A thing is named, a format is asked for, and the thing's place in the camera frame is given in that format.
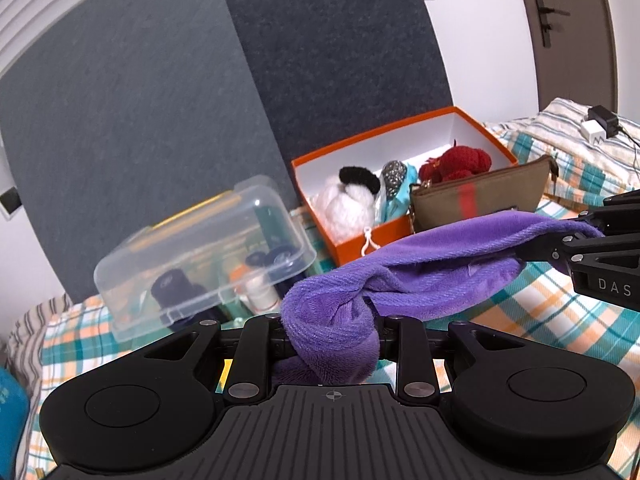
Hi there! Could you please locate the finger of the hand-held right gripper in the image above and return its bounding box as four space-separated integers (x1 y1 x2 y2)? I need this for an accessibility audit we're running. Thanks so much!
580 191 640 235
520 232 640 262

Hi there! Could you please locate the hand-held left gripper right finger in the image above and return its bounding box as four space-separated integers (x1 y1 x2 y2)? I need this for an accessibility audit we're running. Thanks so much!
377 315 523 406

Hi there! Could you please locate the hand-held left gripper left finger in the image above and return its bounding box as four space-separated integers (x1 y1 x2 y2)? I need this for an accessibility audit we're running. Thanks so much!
142 312 299 405

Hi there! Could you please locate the purple towel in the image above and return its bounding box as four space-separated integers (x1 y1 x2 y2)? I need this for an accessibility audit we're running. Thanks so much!
272 210 603 386

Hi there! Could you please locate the red plush toy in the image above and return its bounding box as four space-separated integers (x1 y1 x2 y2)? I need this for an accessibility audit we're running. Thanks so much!
419 141 493 184

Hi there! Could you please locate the white fluffy ball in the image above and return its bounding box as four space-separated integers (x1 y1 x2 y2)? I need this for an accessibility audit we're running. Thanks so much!
312 182 379 247

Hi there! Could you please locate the black fluffy puff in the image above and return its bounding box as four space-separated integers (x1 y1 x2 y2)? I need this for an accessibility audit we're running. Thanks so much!
339 166 384 194

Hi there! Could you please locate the orange cardboard box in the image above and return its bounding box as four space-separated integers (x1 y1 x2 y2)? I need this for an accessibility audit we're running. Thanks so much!
291 106 519 267

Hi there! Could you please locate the olive pouch with red stripe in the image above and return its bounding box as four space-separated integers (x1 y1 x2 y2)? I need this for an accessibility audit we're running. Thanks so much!
409 155 559 234

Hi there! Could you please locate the striped cloth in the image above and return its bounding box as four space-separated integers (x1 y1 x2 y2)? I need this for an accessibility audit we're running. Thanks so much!
520 97 640 196

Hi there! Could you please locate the clear plastic storage box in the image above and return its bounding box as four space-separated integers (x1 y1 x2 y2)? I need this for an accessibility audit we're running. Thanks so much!
94 175 318 343

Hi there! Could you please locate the brown door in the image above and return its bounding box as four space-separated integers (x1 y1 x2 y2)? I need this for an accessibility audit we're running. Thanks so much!
515 0 622 113

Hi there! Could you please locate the grey striped pillow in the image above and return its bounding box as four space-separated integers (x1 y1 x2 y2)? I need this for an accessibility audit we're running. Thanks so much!
5 292 76 377

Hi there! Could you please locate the teal bag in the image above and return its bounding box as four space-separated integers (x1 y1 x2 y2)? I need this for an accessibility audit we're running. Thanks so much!
0 367 31 467

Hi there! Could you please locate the dark grey headboard panel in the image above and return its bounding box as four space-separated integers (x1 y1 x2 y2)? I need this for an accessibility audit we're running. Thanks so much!
212 0 457 207

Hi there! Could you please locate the black cable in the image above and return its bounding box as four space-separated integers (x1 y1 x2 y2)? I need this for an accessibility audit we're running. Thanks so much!
617 125 640 171

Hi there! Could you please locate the black door handle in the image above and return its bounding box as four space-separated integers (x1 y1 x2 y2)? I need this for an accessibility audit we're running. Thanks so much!
532 0 571 49

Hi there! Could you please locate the black wall socket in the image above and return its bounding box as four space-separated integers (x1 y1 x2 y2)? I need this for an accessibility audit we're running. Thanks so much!
0 187 22 220

